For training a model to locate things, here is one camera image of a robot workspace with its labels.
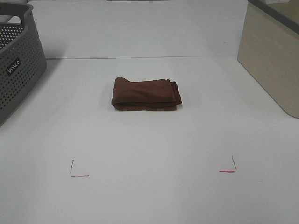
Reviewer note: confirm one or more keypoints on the brown towel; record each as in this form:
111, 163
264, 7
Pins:
155, 95

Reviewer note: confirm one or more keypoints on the beige plastic storage bin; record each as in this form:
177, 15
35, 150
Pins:
269, 49

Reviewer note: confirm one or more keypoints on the grey perforated plastic basket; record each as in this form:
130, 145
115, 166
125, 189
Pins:
22, 59

